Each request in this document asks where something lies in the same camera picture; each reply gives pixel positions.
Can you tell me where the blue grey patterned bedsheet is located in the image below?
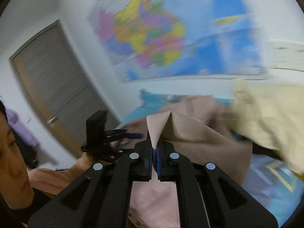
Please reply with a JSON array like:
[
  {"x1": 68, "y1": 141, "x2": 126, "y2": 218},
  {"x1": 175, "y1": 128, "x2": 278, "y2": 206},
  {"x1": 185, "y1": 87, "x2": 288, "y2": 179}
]
[{"x1": 121, "y1": 91, "x2": 303, "y2": 225}]

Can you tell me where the person's head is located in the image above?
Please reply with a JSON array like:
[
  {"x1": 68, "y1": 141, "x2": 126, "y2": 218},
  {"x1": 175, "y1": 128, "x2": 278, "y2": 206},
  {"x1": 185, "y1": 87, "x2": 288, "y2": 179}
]
[{"x1": 0, "y1": 104, "x2": 34, "y2": 209}]

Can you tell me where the pale yellow garment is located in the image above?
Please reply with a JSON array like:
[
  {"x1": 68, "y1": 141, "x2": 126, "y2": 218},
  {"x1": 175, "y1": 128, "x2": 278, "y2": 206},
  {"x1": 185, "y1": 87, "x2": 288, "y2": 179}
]
[{"x1": 229, "y1": 79, "x2": 303, "y2": 176}]

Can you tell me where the colourful wall map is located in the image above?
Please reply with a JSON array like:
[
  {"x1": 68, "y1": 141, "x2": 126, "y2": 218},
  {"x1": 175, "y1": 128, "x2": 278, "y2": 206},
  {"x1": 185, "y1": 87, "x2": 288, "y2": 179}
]
[{"x1": 88, "y1": 0, "x2": 267, "y2": 82}]

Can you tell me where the pink zippered jacket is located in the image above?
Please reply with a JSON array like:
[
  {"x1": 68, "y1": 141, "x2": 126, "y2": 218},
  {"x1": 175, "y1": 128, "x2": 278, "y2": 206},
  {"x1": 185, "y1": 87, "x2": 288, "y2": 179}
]
[{"x1": 120, "y1": 96, "x2": 253, "y2": 227}]

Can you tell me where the black hanging garment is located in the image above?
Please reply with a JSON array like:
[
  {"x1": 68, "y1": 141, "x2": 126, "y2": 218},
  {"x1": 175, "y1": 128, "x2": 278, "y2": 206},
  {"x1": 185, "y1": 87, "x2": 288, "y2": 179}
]
[{"x1": 13, "y1": 132, "x2": 39, "y2": 169}]

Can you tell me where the grey wooden door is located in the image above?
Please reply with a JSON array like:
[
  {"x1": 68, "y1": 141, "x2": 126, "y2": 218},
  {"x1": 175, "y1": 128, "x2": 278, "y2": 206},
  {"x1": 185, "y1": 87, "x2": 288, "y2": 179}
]
[{"x1": 9, "y1": 21, "x2": 119, "y2": 158}]

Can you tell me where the lilac hanging garment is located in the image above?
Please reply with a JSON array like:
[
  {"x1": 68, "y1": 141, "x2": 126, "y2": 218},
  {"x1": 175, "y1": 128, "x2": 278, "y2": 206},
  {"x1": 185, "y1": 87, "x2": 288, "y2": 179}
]
[{"x1": 6, "y1": 109, "x2": 39, "y2": 148}]

